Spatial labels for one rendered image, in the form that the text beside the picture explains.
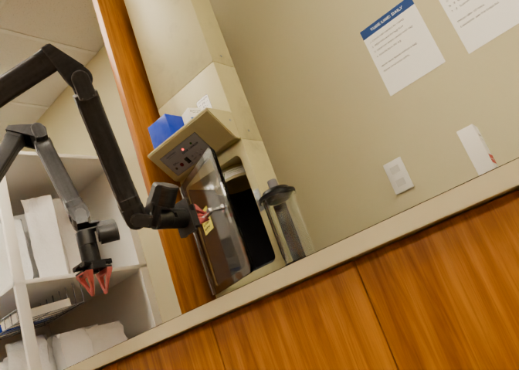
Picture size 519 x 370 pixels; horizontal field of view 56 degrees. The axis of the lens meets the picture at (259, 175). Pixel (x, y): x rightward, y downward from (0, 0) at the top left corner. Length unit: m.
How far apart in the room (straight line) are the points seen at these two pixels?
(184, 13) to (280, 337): 1.19
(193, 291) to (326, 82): 0.92
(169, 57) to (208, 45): 0.20
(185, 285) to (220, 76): 0.71
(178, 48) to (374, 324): 1.21
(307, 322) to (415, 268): 0.28
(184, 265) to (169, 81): 0.67
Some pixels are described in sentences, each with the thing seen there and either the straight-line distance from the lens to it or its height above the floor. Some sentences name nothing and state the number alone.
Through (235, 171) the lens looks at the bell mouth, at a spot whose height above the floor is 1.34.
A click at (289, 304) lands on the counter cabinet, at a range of 1.13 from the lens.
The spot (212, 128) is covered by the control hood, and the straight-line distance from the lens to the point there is 1.55.
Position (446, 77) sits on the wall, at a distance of 1.72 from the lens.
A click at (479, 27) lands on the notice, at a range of 1.73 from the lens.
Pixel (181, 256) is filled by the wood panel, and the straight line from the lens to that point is 1.69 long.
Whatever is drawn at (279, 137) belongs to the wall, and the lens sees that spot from 2.01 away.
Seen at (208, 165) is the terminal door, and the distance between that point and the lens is 1.50.
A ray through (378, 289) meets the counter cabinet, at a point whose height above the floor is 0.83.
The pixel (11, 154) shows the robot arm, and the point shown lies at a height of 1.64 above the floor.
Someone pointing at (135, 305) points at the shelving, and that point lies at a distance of 2.72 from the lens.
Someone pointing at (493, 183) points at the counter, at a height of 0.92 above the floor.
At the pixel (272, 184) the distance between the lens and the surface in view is 1.37.
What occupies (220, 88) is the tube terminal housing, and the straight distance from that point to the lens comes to 1.65.
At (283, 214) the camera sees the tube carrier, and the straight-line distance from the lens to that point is 1.31.
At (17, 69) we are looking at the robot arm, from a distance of 1.24.
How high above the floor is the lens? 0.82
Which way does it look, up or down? 18 degrees up
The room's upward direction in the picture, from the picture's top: 20 degrees counter-clockwise
